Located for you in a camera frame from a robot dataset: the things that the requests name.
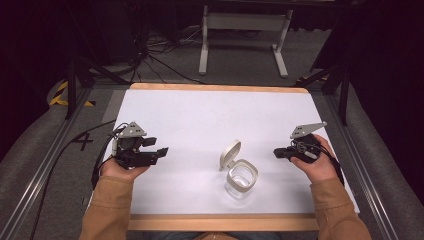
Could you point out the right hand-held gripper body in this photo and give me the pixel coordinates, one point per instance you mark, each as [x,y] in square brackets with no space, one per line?
[305,148]

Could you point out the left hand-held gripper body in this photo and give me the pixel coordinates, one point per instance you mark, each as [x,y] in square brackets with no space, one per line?
[135,156]

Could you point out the person's left hand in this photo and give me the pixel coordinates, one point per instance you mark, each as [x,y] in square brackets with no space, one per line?
[121,170]

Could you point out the person's right hand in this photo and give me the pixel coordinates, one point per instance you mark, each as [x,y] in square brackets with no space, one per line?
[318,168]

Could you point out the clear glass jar hinged lid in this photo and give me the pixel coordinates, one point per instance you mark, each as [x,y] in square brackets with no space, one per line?
[240,178]

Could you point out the black metal stand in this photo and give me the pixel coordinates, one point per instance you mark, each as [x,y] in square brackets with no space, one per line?
[340,76]
[78,73]

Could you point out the grey metal floor rail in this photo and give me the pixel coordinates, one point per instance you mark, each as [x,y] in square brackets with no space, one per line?
[363,173]
[36,176]

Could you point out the white metal table frame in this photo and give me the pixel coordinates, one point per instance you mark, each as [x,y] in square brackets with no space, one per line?
[245,21]

